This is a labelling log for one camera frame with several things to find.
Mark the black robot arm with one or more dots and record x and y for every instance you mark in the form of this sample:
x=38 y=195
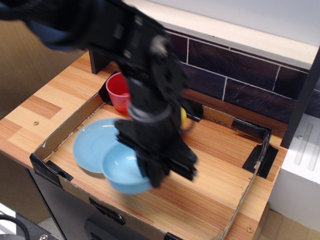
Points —
x=141 y=48

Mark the light blue plate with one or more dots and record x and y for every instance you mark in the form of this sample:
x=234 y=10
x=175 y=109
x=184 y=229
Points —
x=92 y=141

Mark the yellow toy bell pepper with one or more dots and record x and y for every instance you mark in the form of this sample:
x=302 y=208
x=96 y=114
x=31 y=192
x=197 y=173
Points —
x=183 y=117

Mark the white block with rails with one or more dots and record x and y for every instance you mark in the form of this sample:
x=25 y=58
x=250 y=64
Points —
x=296 y=192

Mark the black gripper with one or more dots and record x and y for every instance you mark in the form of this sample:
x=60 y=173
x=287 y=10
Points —
x=159 y=148

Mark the red plastic cup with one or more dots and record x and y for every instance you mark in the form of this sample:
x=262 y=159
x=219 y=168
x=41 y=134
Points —
x=118 y=91

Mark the dark brick backsplash shelf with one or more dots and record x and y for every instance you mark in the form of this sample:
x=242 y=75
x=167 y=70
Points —
x=253 y=71

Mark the light blue bowl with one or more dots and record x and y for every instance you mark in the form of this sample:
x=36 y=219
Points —
x=119 y=166

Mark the cardboard tray border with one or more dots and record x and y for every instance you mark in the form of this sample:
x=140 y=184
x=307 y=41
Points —
x=224 y=202

